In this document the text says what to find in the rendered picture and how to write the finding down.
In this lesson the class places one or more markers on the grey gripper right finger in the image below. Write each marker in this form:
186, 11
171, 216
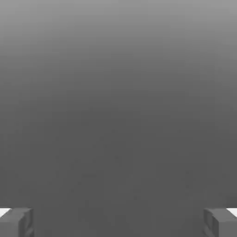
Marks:
223, 224

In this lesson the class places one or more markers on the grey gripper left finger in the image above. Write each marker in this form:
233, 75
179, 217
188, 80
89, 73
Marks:
13, 224

